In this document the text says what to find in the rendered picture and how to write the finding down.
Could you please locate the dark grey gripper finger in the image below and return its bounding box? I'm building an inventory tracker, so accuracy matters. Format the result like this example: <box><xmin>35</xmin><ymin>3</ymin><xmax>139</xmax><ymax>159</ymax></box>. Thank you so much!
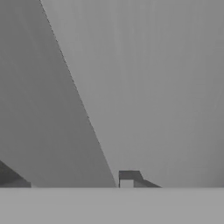
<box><xmin>118</xmin><ymin>170</ymin><xmax>163</xmax><ymax>189</ymax></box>

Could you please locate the light grey fridge door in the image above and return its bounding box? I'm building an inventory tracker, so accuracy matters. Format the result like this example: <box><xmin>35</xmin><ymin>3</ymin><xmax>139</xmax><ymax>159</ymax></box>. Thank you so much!
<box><xmin>39</xmin><ymin>0</ymin><xmax>224</xmax><ymax>189</ymax></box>

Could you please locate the darker grey fridge door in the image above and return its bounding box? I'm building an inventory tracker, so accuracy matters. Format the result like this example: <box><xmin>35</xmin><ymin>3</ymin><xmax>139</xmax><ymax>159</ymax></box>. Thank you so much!
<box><xmin>0</xmin><ymin>0</ymin><xmax>117</xmax><ymax>189</ymax></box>

